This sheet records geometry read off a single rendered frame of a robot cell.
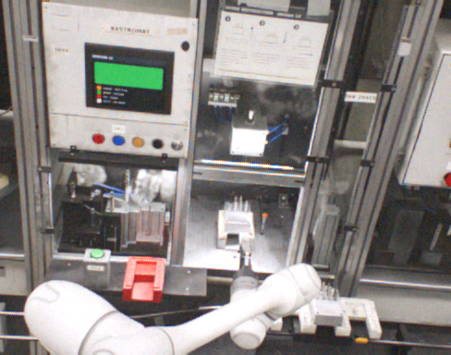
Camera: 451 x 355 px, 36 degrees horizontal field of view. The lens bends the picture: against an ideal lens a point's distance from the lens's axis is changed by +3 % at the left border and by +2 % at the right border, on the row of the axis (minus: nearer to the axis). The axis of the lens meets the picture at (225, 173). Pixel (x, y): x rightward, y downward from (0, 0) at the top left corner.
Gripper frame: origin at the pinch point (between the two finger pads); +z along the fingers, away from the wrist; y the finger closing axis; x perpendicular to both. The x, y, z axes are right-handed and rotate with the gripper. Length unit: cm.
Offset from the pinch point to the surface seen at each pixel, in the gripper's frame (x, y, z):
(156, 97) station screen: 31, 44, 10
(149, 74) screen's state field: 33, 51, 10
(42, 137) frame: 65, 24, 13
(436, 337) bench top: -78, -47, 11
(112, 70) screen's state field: 44, 51, 10
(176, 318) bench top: 19, -48, 10
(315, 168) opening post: -21.2, 20.7, 14.6
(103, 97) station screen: 46, 42, 10
